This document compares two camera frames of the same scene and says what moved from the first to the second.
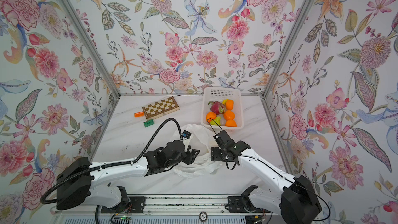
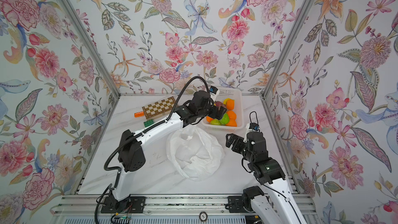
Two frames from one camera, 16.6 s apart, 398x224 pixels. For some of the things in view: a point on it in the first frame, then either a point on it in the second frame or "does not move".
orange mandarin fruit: (229, 104) does not move
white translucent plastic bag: (201, 141) does not move
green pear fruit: (217, 120) does not move
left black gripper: (191, 157) → (220, 112)
